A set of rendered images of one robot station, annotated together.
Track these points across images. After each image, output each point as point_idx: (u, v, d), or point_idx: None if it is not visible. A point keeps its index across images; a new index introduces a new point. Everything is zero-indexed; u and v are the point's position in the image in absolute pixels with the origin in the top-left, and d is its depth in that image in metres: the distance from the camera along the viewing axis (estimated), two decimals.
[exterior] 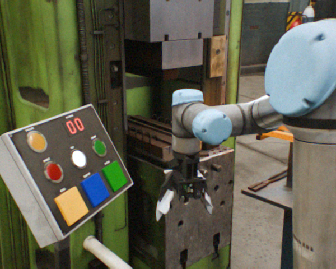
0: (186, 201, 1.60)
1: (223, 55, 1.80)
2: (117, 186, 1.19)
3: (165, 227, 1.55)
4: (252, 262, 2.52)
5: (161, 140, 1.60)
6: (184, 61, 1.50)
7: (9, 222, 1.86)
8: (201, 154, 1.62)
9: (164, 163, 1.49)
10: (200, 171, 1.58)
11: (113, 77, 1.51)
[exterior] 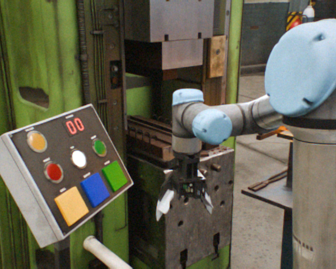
0: (186, 201, 1.60)
1: (223, 55, 1.80)
2: (117, 186, 1.19)
3: (165, 227, 1.55)
4: (252, 262, 2.52)
5: (161, 140, 1.60)
6: (184, 61, 1.50)
7: (9, 222, 1.86)
8: (201, 154, 1.62)
9: (164, 163, 1.49)
10: (200, 171, 1.58)
11: (113, 77, 1.51)
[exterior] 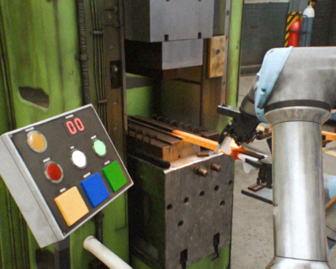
0: (186, 201, 1.60)
1: (223, 55, 1.80)
2: (117, 186, 1.19)
3: (165, 227, 1.55)
4: (252, 262, 2.52)
5: (161, 140, 1.60)
6: (184, 61, 1.50)
7: (9, 222, 1.86)
8: (201, 154, 1.62)
9: (164, 163, 1.49)
10: (200, 171, 1.58)
11: (113, 77, 1.51)
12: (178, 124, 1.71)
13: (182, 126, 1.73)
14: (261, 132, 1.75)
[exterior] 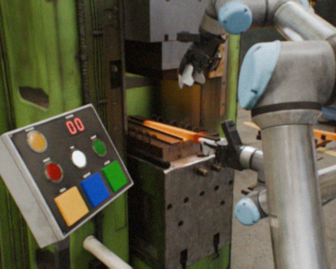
0: (186, 201, 1.60)
1: (223, 55, 1.80)
2: (117, 186, 1.19)
3: (165, 227, 1.55)
4: (252, 262, 2.52)
5: (161, 140, 1.60)
6: None
7: (9, 222, 1.86)
8: (201, 154, 1.62)
9: (164, 163, 1.49)
10: (200, 171, 1.58)
11: (113, 77, 1.51)
12: (178, 124, 1.71)
13: (182, 126, 1.73)
14: None
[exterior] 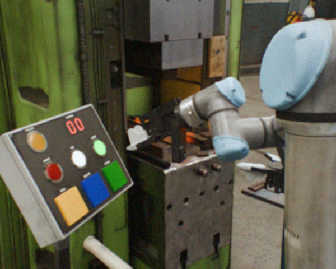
0: (186, 201, 1.60)
1: (223, 55, 1.80)
2: (117, 186, 1.19)
3: (165, 227, 1.55)
4: (252, 262, 2.52)
5: (161, 140, 1.60)
6: (184, 61, 1.50)
7: (9, 222, 1.86)
8: (201, 154, 1.62)
9: (164, 163, 1.49)
10: (200, 171, 1.58)
11: (113, 77, 1.51)
12: None
13: None
14: None
